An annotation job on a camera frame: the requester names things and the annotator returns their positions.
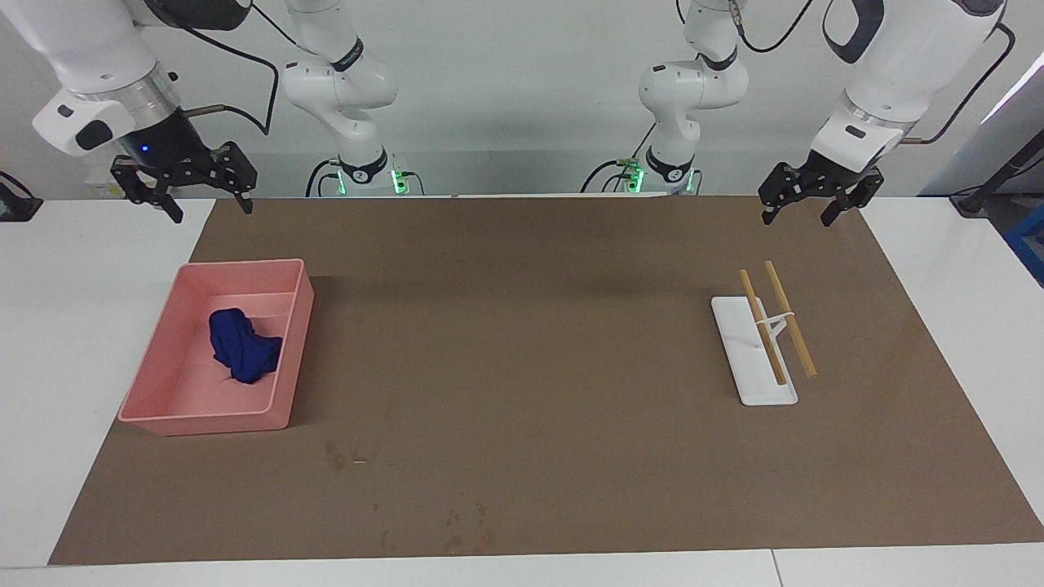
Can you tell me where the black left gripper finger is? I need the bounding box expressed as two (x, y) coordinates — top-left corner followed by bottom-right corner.
(210, 142), (259, 215)
(110, 160), (185, 225)
(821, 166), (887, 228)
(758, 162), (813, 227)

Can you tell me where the blue towel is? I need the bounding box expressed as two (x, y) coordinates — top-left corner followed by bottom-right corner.
(208, 307), (284, 385)

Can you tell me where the white towel rack base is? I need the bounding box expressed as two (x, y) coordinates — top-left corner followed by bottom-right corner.
(710, 295), (799, 407)

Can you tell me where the grey slanted panel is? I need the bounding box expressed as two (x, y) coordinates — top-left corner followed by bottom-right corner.
(920, 57), (1044, 196)

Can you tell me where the wooden rack rod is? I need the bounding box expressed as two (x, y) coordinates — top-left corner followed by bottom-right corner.
(739, 269), (788, 386)
(763, 260), (818, 378)

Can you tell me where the black stand pole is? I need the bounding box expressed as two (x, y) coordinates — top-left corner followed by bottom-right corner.
(950, 130), (1044, 217)

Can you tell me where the blue crate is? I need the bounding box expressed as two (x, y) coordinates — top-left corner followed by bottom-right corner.
(1005, 204), (1044, 286)

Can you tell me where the pink plastic bin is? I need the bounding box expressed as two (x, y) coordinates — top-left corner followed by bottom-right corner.
(118, 258), (316, 437)

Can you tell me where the brown table mat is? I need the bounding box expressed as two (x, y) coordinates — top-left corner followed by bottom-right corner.
(47, 194), (1044, 567)

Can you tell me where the black base cable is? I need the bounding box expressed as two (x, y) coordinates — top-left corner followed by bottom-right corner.
(581, 122), (655, 195)
(306, 159), (340, 198)

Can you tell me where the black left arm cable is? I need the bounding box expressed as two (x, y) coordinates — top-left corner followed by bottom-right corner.
(730, 0), (1019, 146)

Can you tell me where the black clamp mount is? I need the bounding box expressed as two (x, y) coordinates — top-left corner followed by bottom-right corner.
(0, 171), (43, 223)

